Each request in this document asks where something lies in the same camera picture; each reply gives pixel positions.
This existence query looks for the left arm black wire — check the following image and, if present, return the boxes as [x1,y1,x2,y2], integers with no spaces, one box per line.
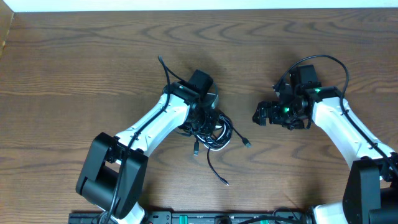
[99,55,187,224]

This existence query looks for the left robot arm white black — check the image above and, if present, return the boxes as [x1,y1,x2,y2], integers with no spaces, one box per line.
[76,70,218,223]

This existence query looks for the black usb cable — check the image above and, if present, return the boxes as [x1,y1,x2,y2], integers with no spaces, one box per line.
[174,111,252,187]

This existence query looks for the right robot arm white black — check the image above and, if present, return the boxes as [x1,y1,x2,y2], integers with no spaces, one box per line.
[252,65,397,223]

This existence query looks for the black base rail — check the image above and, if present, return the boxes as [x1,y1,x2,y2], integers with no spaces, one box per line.
[68,210,312,224]

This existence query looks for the white usb cable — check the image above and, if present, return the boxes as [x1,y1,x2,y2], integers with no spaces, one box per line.
[201,123,233,152]

